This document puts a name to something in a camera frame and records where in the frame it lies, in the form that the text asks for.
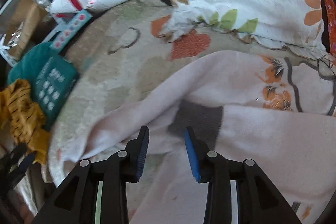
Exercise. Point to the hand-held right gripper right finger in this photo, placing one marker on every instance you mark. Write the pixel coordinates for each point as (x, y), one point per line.
(191, 158)

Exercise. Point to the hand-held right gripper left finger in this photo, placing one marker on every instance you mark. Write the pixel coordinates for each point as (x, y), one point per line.
(141, 154)

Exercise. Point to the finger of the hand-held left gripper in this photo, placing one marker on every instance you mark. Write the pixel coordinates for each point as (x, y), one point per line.
(15, 161)

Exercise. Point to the light pink garment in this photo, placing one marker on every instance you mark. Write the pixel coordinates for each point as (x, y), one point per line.
(262, 140)

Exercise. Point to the mustard striped cloth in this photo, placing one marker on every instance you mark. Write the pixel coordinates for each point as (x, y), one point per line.
(21, 113)

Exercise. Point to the beige floral bed sheet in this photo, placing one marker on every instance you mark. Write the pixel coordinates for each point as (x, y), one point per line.
(123, 71)

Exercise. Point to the teal plastic packet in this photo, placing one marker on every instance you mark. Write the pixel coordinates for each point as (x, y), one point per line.
(50, 82)

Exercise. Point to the cardboard box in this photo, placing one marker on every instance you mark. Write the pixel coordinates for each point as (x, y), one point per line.
(25, 24)

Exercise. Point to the light blue dotted box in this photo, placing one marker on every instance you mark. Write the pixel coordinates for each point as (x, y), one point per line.
(69, 29)

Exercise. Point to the red patterned cloth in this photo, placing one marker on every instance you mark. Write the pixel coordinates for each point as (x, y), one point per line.
(329, 16)

